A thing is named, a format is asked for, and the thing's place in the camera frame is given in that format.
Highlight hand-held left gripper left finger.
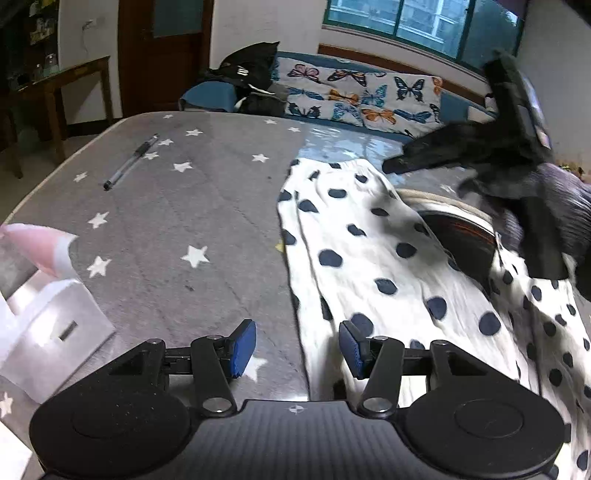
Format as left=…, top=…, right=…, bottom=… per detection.
left=108, top=318, right=257, bottom=418

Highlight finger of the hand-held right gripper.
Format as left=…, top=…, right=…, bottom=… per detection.
left=383, top=122, right=490, bottom=175
left=457, top=178, right=497, bottom=204

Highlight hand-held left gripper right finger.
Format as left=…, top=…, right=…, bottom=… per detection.
left=338, top=320, right=485, bottom=417

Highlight white polka dot pants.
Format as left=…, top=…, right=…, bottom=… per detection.
left=276, top=157, right=591, bottom=480

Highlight person's right hand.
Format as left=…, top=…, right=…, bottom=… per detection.
left=536, top=162, right=591, bottom=298

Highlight butterfly print pillow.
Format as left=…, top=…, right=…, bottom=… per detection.
left=360, top=71, right=445, bottom=136
left=272, top=56, right=386, bottom=121

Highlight green framed window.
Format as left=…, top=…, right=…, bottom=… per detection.
left=323, top=0, right=527, bottom=70

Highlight grey star tablecloth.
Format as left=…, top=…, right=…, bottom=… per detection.
left=0, top=111, right=591, bottom=480

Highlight dark grey garment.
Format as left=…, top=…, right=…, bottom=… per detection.
left=235, top=83, right=289, bottom=116

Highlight white paper box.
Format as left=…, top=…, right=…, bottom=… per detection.
left=0, top=223, right=116, bottom=404

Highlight black jacket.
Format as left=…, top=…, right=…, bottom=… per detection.
left=203, top=41, right=281, bottom=100

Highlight black pen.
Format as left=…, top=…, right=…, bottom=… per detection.
left=102, top=134, right=159, bottom=191

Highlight brown wooden door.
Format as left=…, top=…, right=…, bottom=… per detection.
left=117, top=0, right=215, bottom=118

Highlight wooden side table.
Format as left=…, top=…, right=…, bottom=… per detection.
left=0, top=55, right=114, bottom=178

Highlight wooden shelf with bottles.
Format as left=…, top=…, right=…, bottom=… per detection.
left=0, top=0, right=61, bottom=93

